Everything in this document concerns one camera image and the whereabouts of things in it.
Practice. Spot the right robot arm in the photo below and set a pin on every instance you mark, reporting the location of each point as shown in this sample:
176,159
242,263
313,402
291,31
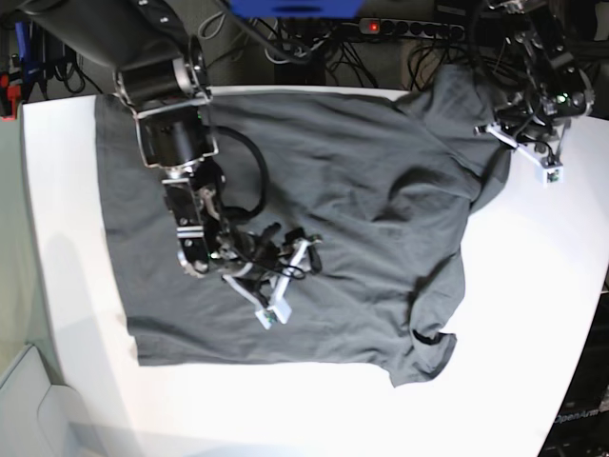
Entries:
160,75

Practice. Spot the blue box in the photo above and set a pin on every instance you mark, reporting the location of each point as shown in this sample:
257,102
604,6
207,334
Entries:
296,8

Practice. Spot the red clamp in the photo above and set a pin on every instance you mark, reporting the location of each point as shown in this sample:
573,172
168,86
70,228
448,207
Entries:
10,97

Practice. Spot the grey t-shirt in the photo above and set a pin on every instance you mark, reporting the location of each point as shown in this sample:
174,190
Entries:
388,185

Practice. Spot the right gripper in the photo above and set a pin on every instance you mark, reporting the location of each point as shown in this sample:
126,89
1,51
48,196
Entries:
234,248

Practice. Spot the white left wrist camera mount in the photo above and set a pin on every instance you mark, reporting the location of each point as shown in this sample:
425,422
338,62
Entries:
545,158

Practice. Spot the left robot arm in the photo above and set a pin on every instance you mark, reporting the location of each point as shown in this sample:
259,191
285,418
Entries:
545,85

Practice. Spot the black power strip red switch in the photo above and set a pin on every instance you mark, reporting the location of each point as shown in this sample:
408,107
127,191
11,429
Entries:
411,29

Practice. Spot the grey bin at table corner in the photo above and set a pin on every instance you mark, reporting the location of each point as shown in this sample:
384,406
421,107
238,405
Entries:
39,418

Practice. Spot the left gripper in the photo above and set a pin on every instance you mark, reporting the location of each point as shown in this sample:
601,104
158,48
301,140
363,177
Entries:
524,123

